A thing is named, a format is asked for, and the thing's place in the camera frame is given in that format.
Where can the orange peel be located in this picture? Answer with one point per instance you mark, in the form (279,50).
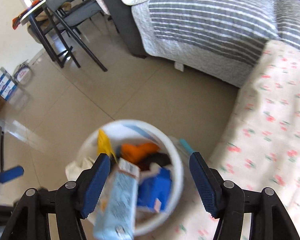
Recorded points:
(136,153)

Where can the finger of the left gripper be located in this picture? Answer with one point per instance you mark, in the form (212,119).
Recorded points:
(11,174)

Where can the grey chair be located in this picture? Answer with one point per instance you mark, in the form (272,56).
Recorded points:
(74,17)

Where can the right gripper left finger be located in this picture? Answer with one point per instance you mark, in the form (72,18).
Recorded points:
(71,204)

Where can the cherry print table cloth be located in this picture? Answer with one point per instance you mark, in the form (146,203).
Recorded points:
(260,146)

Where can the white trash bag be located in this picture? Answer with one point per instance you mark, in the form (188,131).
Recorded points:
(75,168)

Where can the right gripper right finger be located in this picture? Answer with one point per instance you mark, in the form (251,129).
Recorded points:
(228,203)

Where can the white plastic trash bin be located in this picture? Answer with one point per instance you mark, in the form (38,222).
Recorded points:
(137,132)

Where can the light blue carton box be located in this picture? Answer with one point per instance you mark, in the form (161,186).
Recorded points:
(116,218)

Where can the stacked blue white boxes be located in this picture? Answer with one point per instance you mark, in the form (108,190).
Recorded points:
(8,84)

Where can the grey striped quilted cover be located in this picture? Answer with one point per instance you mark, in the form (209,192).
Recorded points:
(202,27)

